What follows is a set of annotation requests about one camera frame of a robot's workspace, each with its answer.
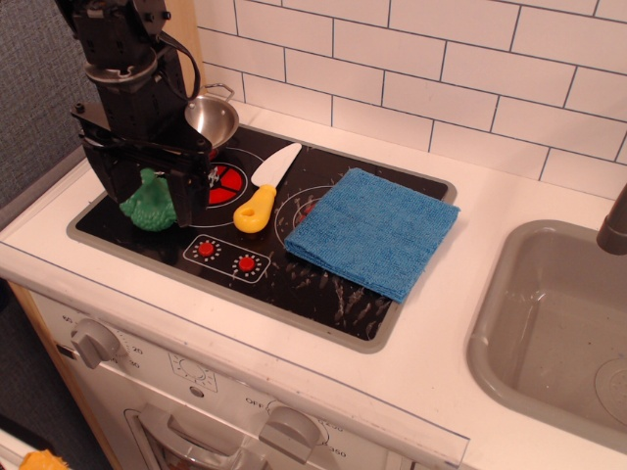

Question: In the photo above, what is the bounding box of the grey oven knob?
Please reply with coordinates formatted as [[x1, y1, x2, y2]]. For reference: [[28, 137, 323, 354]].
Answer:
[[259, 406, 321, 464], [71, 318, 121, 369]]

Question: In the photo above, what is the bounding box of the blue folded cloth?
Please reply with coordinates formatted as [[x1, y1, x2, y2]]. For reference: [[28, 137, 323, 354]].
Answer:
[[285, 168, 459, 304]]

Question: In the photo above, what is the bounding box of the grey sink basin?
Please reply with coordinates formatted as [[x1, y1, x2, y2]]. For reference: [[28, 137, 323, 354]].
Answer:
[[467, 220, 626, 452]]

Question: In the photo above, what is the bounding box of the green toy broccoli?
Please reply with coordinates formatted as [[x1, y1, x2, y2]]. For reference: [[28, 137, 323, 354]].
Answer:
[[120, 167, 176, 232]]

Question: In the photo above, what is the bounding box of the red stove knob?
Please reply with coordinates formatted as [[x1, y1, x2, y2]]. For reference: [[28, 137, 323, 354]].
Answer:
[[197, 241, 216, 258], [237, 257, 257, 272]]

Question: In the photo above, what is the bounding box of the grey faucet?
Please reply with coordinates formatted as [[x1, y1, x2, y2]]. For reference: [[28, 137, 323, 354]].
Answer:
[[597, 185, 627, 256]]

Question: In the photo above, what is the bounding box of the orange plush object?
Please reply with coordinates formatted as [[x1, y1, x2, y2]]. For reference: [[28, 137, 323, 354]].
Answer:
[[19, 449, 70, 470]]

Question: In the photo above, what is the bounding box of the grey oven door handle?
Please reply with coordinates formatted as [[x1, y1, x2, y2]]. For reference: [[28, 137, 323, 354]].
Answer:
[[136, 405, 270, 469]]

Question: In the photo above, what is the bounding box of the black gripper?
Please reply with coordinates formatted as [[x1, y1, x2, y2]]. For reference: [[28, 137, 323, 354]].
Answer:
[[72, 63, 212, 227]]

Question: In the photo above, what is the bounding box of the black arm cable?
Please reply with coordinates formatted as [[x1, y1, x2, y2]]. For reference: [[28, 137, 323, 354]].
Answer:
[[156, 29, 205, 104]]

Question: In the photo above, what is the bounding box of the light wooden side panel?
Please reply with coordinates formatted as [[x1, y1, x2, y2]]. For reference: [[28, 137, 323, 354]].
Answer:
[[164, 0, 205, 96]]

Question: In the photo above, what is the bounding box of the left red stove knob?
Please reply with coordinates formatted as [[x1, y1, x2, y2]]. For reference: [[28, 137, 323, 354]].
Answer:
[[197, 241, 216, 258]]

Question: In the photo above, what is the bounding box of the yellow handled toy knife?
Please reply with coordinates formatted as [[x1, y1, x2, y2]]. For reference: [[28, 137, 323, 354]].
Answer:
[[233, 143, 302, 234]]

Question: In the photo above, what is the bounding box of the right red stove knob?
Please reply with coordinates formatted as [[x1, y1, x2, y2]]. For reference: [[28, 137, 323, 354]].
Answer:
[[237, 257, 257, 272]]

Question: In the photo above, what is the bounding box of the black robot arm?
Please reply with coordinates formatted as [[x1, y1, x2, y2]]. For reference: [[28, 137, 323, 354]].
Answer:
[[57, 1, 213, 227]]

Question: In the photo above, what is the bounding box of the small steel pan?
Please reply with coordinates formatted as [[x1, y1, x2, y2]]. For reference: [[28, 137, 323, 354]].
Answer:
[[185, 83, 239, 161]]

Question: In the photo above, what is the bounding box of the black toy stovetop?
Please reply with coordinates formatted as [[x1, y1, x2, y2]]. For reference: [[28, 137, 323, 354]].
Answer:
[[68, 126, 457, 353]]

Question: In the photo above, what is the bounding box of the left grey oven knob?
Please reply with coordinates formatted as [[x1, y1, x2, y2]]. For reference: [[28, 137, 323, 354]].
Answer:
[[71, 318, 121, 369]]

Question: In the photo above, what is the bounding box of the right grey oven knob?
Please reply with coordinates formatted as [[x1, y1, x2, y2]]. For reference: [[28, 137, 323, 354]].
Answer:
[[259, 406, 321, 464]]

